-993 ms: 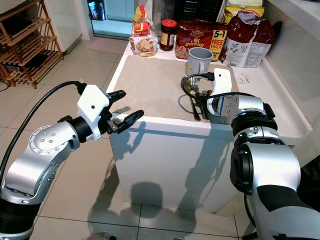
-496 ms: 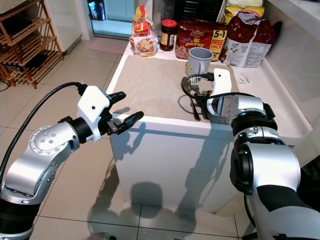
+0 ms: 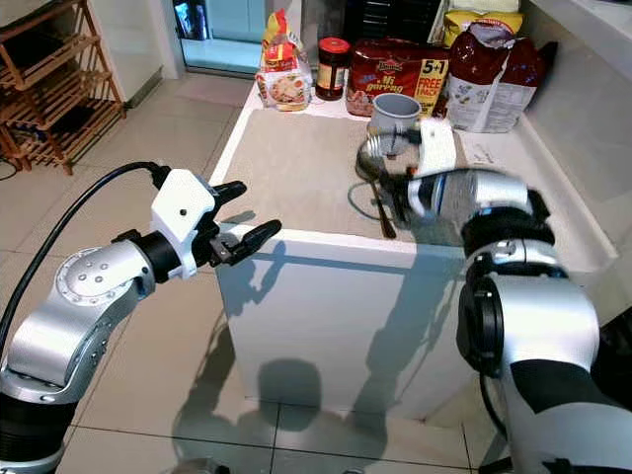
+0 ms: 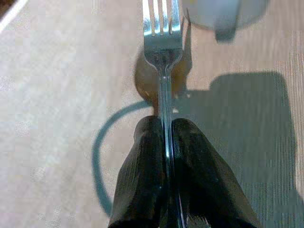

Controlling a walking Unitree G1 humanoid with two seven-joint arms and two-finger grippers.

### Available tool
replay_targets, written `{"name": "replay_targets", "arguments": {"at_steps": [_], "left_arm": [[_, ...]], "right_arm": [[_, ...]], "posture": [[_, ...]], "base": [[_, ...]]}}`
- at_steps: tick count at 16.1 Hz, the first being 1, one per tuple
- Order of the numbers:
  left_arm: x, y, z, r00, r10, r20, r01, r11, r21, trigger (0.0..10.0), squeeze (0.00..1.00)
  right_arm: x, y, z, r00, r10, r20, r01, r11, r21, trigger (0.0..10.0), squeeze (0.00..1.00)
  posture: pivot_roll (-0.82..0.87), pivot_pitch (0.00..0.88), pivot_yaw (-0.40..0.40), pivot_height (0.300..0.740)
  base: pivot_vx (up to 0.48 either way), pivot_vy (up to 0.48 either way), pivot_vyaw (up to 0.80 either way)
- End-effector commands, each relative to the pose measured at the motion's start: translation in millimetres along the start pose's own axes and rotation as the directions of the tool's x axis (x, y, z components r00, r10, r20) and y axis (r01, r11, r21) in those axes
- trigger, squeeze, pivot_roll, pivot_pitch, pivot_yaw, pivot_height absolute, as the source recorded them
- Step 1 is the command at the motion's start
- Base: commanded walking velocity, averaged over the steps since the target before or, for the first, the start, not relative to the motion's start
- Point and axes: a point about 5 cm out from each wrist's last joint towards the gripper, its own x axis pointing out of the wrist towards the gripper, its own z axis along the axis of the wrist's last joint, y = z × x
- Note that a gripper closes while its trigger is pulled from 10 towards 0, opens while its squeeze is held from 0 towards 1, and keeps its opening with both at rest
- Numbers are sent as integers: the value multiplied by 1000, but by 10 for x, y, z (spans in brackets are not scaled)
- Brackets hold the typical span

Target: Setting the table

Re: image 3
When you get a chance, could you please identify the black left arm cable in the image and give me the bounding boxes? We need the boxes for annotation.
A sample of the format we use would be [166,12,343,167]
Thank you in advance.
[0,161,175,349]

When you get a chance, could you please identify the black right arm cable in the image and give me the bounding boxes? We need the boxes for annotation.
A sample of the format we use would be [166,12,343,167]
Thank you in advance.
[476,373,514,473]

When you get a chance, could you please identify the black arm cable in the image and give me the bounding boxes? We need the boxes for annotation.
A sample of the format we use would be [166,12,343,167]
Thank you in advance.
[0,161,175,349]
[476,373,514,473]

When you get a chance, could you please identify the glass door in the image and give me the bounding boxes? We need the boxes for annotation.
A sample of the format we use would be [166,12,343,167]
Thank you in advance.
[171,0,265,77]

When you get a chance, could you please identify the white kitchen island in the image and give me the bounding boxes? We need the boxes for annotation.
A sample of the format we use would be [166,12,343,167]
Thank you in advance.
[207,77,632,428]

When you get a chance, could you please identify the red mi goreng noodle pack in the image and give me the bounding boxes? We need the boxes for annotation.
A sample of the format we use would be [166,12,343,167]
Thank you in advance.
[345,39,451,120]

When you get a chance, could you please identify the silver metal fork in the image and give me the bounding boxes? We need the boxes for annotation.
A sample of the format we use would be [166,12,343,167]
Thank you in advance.
[359,130,388,175]

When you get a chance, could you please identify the black crate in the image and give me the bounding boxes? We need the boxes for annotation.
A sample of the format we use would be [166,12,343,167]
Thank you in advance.
[340,0,451,42]

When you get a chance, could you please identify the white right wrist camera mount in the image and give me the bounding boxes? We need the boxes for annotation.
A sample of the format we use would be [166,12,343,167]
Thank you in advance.
[416,118,461,180]

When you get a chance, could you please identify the big red and white bag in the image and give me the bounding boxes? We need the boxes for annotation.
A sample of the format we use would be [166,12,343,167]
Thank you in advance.
[445,21,560,135]

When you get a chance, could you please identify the sliced bread bag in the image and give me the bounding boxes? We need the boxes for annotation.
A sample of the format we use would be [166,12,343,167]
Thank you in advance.
[254,9,315,114]

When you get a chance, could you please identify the wooden shelf rack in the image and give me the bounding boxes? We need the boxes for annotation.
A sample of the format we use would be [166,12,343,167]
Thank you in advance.
[0,0,128,178]

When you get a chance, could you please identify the yellow bag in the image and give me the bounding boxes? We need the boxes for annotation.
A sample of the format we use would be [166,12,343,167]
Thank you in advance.
[441,8,525,46]

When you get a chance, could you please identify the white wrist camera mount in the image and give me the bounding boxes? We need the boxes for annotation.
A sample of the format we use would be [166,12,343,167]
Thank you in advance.
[416,118,461,180]
[151,168,219,281]

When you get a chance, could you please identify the beige placemat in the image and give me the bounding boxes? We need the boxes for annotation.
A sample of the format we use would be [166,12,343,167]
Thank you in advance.
[223,108,546,250]

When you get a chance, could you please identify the pink door mat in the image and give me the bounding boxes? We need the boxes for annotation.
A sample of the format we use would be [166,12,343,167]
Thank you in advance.
[175,76,259,109]

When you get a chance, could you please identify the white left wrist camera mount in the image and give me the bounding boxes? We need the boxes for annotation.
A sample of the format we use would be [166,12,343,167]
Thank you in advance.
[151,168,219,281]

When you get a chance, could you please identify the grey cup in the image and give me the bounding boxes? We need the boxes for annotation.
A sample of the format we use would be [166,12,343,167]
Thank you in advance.
[369,93,424,151]

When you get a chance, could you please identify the dark jar with red lid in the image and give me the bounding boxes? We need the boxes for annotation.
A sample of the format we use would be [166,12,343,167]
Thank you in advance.
[313,37,353,103]

